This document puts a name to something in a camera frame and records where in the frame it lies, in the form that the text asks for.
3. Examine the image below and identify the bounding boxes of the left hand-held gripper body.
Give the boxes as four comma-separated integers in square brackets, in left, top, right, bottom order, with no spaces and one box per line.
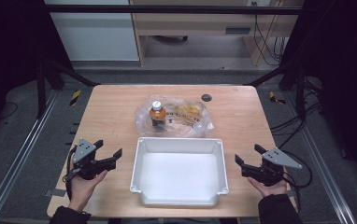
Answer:
[69,137,109,181]

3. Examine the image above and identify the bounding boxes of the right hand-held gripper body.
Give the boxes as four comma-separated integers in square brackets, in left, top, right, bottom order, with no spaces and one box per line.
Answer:
[250,147,303,188]

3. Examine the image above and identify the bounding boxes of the person's right hand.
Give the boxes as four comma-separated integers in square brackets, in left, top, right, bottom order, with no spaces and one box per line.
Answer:
[247,175,289,199]

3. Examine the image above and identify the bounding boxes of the person's left hand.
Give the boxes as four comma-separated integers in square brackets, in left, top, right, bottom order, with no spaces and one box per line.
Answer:
[68,169,109,213]

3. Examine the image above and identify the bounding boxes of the grey tape piece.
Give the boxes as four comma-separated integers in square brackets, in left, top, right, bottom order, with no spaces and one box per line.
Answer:
[43,188,67,198]

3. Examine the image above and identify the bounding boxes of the yellow black tape strip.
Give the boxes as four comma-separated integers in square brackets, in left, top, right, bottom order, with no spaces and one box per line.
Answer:
[68,89,83,107]
[267,91,287,105]

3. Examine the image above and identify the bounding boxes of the clear plastic bag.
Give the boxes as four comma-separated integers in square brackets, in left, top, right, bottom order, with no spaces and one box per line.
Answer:
[134,94,215,139]

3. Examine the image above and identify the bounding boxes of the orange drink bottle white cap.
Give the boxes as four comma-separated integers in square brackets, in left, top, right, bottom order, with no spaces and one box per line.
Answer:
[149,100,167,128]

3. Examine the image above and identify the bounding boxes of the white plastic bin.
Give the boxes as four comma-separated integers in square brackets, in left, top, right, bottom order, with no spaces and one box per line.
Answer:
[129,136,230,208]

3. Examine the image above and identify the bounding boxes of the black metal stand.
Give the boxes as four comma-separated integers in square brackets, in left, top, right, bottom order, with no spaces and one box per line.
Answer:
[36,58,102,119]
[247,59,307,121]

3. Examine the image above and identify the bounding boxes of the yellow snack packet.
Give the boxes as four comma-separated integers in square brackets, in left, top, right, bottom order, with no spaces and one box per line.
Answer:
[174,102,205,126]

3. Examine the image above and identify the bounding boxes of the white cabinet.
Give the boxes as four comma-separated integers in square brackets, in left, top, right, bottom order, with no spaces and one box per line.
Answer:
[43,0,140,63]

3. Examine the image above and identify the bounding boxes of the black curtain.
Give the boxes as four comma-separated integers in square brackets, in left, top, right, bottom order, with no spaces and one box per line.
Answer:
[0,0,75,144]
[280,0,357,188]

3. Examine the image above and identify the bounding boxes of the light wooden desk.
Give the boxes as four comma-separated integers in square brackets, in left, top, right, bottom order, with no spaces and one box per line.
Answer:
[129,0,306,67]

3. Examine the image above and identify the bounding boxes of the right hand-held gripper cable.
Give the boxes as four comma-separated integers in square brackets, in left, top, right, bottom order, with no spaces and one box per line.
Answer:
[279,148,314,213]

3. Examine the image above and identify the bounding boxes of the hand-held gripper cable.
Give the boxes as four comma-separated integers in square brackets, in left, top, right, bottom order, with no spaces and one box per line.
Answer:
[279,148,314,213]
[62,145,79,202]

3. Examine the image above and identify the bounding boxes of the left hand-held gripper cable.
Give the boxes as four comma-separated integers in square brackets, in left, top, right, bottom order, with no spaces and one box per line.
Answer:
[62,145,79,202]

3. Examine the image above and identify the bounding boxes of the black floor cables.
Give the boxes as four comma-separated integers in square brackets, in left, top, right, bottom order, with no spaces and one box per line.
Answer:
[269,77,324,150]

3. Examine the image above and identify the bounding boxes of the aluminium floor rail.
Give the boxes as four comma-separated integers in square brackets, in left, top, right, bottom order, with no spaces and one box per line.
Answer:
[0,89,61,224]
[282,91,357,224]

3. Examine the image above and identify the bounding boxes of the thin black floor cable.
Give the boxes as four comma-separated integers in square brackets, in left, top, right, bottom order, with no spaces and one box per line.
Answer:
[0,101,20,121]

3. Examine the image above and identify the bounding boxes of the black cables under desk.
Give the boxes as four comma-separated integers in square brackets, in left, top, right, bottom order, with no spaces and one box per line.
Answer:
[252,13,289,67]

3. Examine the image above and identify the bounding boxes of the black horizontal frame bar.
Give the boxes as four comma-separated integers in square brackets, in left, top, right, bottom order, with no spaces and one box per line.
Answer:
[43,4,305,16]

